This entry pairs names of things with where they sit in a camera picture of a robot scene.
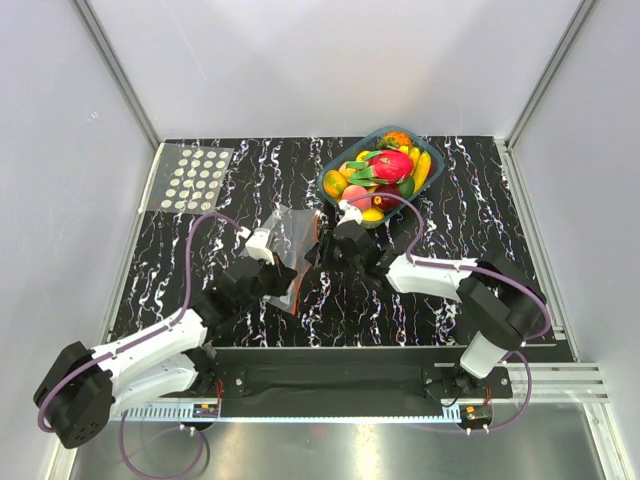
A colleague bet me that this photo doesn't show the yellow banana bunch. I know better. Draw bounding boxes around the yellow banana bunch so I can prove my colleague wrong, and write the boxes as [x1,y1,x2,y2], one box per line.
[400,146,432,193]

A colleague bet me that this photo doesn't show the green lime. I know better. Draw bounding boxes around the green lime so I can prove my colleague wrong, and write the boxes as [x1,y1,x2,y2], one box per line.
[397,176,415,199]

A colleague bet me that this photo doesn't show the white slotted cable duct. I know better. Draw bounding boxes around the white slotted cable duct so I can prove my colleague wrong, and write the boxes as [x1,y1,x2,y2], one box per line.
[127,402,462,425]

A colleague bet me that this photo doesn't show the yellow green mango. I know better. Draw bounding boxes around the yellow green mango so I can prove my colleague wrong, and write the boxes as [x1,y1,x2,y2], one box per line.
[322,170,349,198]

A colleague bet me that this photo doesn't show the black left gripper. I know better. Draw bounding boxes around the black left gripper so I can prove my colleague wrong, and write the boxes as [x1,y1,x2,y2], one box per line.
[235,251,297,314]

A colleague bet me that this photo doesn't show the clear sheet with white dots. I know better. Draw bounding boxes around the clear sheet with white dots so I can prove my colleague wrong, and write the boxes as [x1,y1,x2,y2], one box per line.
[139,143,235,215]

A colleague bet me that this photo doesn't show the aluminium frame rail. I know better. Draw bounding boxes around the aluminium frame rail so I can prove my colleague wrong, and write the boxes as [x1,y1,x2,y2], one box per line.
[434,362,610,403]

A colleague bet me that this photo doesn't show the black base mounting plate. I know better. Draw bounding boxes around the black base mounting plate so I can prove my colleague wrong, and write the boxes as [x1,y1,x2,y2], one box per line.
[158,344,514,401]

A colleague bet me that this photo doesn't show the transparent blue plastic fruit tray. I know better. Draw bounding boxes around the transparent blue plastic fruit tray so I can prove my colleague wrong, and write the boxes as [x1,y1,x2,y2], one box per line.
[316,127,444,229]

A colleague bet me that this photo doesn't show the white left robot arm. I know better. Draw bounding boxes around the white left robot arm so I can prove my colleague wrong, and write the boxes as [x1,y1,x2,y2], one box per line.
[33,257,297,449]

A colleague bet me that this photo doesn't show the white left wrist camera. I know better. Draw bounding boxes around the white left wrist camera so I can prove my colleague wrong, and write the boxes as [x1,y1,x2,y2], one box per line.
[245,228,275,265]

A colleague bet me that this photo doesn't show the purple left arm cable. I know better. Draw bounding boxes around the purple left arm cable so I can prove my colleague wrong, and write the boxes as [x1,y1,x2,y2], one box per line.
[37,211,251,477]

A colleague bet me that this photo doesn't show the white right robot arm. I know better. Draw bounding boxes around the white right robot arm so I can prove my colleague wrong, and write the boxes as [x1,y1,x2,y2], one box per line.
[317,221,551,397]

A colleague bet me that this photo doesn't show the pink dragon fruit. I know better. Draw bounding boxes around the pink dragon fruit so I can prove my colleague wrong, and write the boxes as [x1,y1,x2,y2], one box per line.
[346,149,413,187]

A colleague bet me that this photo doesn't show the clear zip top bag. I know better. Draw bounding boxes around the clear zip top bag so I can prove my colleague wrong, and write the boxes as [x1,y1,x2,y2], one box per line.
[240,204,318,314]

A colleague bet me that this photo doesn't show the yellow lemon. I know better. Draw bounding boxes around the yellow lemon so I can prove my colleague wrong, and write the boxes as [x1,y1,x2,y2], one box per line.
[362,207,385,223]

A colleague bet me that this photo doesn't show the orange pineapple toy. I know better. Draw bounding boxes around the orange pineapple toy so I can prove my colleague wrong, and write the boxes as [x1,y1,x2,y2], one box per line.
[376,131,413,150]

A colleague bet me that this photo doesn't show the pink peach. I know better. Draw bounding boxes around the pink peach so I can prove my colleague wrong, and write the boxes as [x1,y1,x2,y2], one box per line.
[341,185,371,211]

